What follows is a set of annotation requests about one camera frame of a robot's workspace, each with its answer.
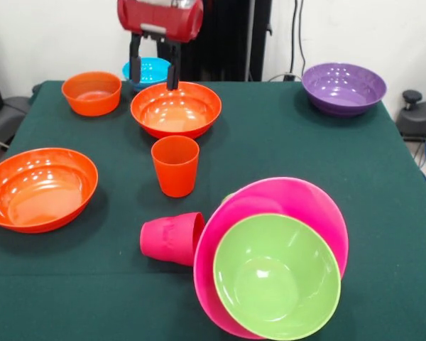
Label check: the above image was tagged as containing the orange cup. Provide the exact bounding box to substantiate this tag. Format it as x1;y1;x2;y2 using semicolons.
151;135;201;198

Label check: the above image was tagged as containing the small blue bowl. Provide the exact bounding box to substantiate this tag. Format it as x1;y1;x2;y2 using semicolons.
122;56;173;92

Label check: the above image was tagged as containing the purple bowl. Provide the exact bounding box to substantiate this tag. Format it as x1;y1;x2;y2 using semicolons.
301;63;388;118

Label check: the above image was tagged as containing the green bowl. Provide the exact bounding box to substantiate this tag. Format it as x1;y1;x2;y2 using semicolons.
212;212;342;340

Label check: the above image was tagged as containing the grey pedestal leg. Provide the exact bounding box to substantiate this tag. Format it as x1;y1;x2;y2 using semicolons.
395;101;426;164
0;94;35;171

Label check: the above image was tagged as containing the dark green tablecloth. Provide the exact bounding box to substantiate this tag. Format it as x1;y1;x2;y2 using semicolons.
0;80;426;341

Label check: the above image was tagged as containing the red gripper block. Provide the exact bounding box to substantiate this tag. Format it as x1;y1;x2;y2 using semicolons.
116;0;204;92

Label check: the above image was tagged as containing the wide orange bowl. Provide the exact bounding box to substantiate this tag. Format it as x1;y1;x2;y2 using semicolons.
130;81;223;140
0;148;99;234

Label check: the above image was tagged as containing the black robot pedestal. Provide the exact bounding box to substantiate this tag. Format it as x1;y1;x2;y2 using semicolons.
155;0;273;82

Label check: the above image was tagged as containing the crimson red cup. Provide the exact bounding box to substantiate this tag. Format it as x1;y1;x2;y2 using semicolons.
139;212;207;266

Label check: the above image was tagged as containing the black hanging cable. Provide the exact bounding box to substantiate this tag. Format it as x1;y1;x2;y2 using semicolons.
289;0;308;77

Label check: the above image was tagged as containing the small deep orange bowl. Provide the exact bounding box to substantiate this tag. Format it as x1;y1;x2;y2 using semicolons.
61;71;123;117

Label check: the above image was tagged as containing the large pink bowl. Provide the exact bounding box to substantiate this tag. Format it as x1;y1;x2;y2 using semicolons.
192;176;350;341

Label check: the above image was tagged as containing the black round knob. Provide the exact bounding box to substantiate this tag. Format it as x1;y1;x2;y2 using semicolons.
403;90;423;111

